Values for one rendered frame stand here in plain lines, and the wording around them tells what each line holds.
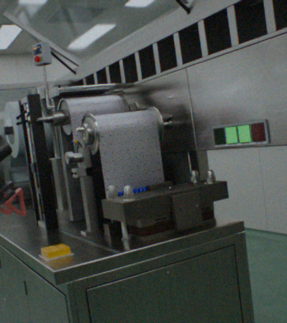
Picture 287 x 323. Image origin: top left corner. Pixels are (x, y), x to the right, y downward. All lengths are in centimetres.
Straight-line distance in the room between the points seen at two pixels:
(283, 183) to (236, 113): 318
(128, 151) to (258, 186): 336
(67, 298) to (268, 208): 371
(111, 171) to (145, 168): 13
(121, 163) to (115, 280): 44
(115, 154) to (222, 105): 40
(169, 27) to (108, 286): 95
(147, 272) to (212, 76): 66
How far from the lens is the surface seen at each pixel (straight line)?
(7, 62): 726
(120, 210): 133
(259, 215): 487
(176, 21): 164
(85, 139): 153
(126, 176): 153
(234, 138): 139
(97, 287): 125
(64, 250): 132
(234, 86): 138
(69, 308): 124
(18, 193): 125
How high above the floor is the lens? 121
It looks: 3 degrees down
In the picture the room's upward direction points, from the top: 8 degrees counter-clockwise
